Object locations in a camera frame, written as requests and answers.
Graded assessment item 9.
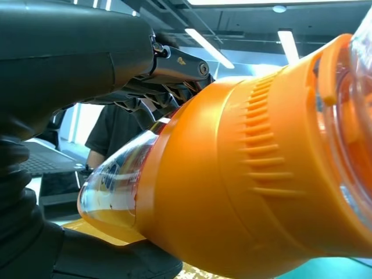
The green table mat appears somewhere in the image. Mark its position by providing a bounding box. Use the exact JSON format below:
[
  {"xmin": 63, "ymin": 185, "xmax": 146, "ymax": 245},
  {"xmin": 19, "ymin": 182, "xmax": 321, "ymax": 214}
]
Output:
[{"xmin": 274, "ymin": 256, "xmax": 372, "ymax": 279}]

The person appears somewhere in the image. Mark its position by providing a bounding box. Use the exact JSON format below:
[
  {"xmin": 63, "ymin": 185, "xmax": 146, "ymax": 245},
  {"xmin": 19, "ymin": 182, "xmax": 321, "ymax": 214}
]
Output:
[{"xmin": 85, "ymin": 103, "xmax": 144, "ymax": 170}]

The long ceiling light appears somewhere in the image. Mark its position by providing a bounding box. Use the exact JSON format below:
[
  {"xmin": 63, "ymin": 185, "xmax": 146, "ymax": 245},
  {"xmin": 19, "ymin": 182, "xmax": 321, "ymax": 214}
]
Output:
[
  {"xmin": 277, "ymin": 29, "xmax": 300, "ymax": 66},
  {"xmin": 185, "ymin": 27, "xmax": 235, "ymax": 70}
]

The black laptop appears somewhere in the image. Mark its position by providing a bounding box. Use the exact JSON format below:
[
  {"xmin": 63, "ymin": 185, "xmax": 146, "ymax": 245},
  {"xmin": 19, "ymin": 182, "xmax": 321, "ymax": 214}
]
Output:
[{"xmin": 20, "ymin": 139, "xmax": 85, "ymax": 178}]

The orange detergent bottle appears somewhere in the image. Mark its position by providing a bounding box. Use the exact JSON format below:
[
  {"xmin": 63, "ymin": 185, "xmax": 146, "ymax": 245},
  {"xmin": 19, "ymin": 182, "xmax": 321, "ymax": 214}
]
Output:
[{"xmin": 77, "ymin": 8, "xmax": 372, "ymax": 279}]

